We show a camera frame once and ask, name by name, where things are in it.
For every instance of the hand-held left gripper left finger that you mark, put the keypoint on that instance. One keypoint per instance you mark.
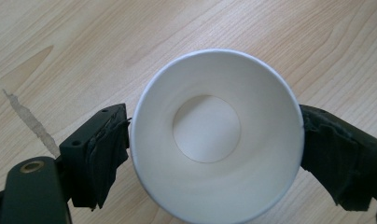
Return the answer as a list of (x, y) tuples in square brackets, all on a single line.
[(96, 155)]

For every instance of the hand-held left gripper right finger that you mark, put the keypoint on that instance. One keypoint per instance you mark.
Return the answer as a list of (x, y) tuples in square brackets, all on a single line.
[(342, 155)]

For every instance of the white printed paper cup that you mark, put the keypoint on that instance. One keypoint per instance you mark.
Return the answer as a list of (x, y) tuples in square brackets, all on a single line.
[(208, 130)]

